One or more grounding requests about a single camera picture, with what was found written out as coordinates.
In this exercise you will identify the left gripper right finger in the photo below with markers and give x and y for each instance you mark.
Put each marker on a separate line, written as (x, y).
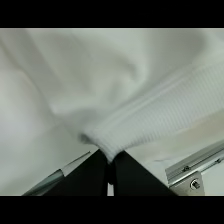
(138, 180)

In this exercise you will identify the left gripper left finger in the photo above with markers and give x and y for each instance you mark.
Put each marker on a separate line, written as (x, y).
(88, 178)

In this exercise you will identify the white sweatshirt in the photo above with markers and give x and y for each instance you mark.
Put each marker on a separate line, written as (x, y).
(100, 86)

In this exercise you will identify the silver frame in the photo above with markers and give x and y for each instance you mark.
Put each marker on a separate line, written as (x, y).
(190, 173)

